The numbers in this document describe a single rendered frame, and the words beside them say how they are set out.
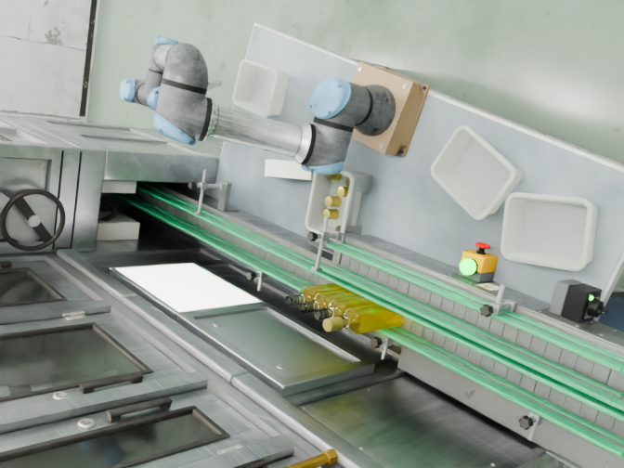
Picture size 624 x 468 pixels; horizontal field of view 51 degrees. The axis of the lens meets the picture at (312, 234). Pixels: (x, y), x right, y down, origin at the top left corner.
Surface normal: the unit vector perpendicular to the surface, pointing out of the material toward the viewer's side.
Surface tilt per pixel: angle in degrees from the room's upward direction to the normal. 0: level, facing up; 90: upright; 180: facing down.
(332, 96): 12
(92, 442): 90
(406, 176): 0
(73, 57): 90
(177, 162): 90
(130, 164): 90
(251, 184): 0
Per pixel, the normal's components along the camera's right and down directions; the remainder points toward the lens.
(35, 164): 0.68, 0.29
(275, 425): 0.18, -0.96
